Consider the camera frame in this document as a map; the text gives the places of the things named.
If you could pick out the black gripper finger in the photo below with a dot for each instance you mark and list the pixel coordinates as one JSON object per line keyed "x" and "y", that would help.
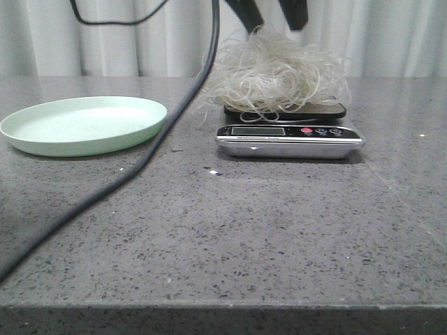
{"x": 295, "y": 13}

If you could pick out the translucent white vermicelli bundle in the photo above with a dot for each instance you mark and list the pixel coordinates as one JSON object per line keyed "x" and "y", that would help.
{"x": 270, "y": 73}

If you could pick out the black silver kitchen scale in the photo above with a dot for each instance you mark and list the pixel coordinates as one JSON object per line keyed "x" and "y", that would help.
{"x": 314, "y": 131}

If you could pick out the pale green round plate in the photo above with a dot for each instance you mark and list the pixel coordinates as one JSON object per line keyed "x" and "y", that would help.
{"x": 86, "y": 126}

